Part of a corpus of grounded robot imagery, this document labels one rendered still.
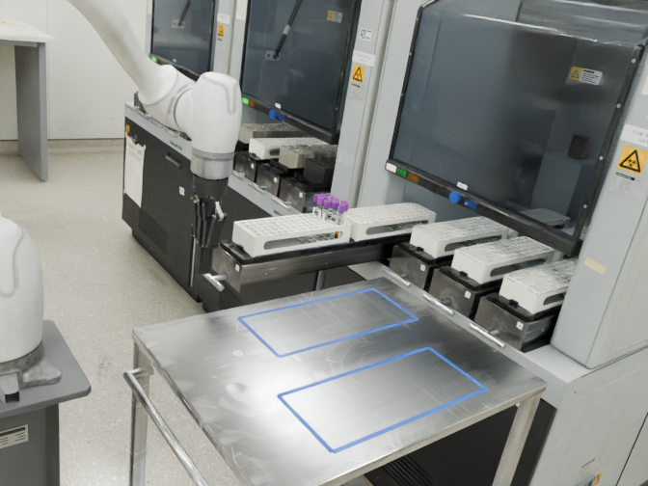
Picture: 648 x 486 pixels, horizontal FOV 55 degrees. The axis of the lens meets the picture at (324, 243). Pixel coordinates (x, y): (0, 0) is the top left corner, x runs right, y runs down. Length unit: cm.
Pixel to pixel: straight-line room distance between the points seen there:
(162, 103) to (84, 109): 362
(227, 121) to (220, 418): 61
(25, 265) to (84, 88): 388
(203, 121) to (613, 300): 92
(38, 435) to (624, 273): 117
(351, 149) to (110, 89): 331
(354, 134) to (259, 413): 113
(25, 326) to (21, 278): 9
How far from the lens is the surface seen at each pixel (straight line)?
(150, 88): 138
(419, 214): 178
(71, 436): 219
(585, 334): 147
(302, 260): 151
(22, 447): 128
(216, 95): 128
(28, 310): 115
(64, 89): 491
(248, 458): 88
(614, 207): 139
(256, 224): 150
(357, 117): 189
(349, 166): 192
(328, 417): 97
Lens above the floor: 141
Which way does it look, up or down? 22 degrees down
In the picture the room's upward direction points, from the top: 9 degrees clockwise
